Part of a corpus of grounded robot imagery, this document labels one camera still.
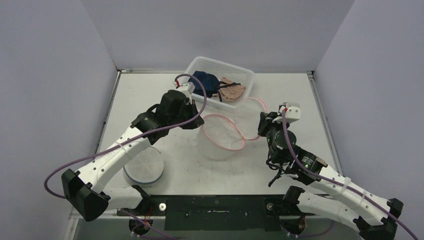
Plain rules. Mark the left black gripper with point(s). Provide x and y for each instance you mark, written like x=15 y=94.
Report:
x=191 y=106

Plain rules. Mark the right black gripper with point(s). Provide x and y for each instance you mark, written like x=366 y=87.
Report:
x=266 y=124

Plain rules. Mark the navy blue bra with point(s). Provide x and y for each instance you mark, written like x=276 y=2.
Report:
x=210 y=83

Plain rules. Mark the pink-trimmed mesh laundry bag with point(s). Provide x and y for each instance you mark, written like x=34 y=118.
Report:
x=220 y=136

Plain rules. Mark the beige bra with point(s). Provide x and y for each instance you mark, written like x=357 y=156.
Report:
x=229 y=91

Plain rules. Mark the blue-trimmed mesh laundry bag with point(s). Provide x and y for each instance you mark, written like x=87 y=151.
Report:
x=146 y=168

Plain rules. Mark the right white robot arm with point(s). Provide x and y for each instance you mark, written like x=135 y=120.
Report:
x=373 y=217

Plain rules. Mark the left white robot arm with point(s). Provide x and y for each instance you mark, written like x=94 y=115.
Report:
x=86 y=188

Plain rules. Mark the white perforated plastic basket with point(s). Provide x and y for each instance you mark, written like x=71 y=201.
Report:
x=222 y=69

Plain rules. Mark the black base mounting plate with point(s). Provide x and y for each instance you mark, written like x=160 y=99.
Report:
x=217 y=212

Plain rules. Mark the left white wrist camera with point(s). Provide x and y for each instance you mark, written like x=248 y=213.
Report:
x=186 y=88

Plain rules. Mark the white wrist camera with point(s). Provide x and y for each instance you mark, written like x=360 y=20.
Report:
x=186 y=88
x=292 y=111

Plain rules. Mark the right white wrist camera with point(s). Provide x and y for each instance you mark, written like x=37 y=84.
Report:
x=292 y=111

